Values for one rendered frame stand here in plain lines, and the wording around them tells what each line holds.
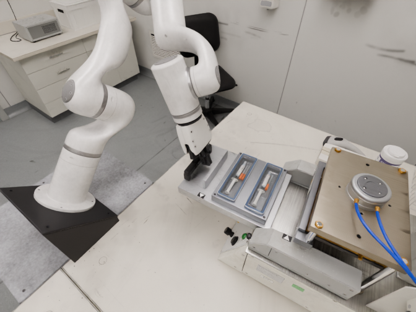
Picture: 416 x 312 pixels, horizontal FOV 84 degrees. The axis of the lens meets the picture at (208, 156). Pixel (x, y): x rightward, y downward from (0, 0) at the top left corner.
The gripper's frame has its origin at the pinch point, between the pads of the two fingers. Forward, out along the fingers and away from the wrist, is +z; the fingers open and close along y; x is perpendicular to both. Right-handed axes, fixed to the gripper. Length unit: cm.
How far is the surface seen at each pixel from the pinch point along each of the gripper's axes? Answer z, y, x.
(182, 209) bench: 22.2, 6.9, -15.3
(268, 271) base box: 22.6, 17.1, 23.3
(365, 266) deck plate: 25, 6, 45
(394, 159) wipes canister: 32, -46, 51
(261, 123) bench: 25, -59, -8
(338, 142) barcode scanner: 31, -55, 31
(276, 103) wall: 67, -160, -37
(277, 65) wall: 30, -161, -31
